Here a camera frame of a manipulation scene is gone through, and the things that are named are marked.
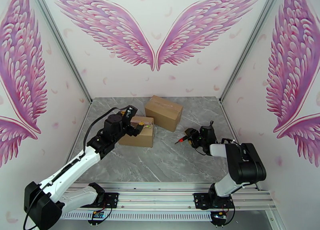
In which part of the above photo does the white slotted cable duct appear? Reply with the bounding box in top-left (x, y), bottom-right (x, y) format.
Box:
top-left (61, 210), bottom-right (213, 222)

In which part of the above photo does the red utility knife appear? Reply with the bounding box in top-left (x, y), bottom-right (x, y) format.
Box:
top-left (174, 135), bottom-right (191, 145)

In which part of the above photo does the small brown cardboard box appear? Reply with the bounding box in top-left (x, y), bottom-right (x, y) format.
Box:
top-left (118, 115), bottom-right (154, 148)

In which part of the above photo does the aluminium corner post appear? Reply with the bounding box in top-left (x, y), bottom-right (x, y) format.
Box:
top-left (219, 0), bottom-right (286, 105)
top-left (27, 0), bottom-right (94, 105)

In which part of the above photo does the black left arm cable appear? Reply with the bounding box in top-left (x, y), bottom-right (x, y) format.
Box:
top-left (23, 106), bottom-right (126, 230)

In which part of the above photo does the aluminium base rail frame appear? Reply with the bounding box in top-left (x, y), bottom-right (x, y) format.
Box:
top-left (60, 182), bottom-right (279, 230)

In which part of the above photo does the large brown cardboard box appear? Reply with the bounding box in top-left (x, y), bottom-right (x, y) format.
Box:
top-left (144, 95), bottom-right (184, 133)

